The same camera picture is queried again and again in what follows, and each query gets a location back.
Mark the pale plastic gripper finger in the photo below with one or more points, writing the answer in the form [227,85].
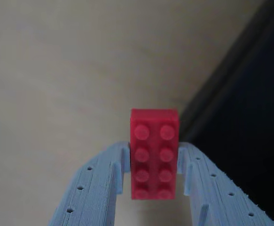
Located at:
[92,188]
[216,200]

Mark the red lego block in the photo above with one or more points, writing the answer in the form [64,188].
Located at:
[154,153]

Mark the black rectangular bin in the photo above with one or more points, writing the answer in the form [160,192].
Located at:
[245,94]

